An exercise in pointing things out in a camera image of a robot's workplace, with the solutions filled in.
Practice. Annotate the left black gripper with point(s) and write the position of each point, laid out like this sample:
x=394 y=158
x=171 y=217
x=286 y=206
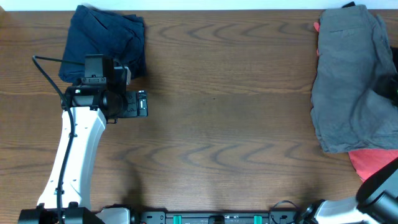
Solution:
x=133 y=110

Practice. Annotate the grey khaki shorts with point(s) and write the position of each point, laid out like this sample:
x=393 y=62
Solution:
x=355 y=63

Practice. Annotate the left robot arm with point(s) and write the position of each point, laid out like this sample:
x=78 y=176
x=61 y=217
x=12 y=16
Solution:
x=66 y=197

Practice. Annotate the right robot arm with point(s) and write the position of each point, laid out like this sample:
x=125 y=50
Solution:
x=375 y=202

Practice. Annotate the folded navy blue shorts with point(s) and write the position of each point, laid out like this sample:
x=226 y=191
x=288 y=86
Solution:
x=121 y=37

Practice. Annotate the red soccer t-shirt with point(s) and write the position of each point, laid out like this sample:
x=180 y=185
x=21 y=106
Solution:
x=366 y=161

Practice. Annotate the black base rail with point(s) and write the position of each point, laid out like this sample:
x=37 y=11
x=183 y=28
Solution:
x=278 y=216

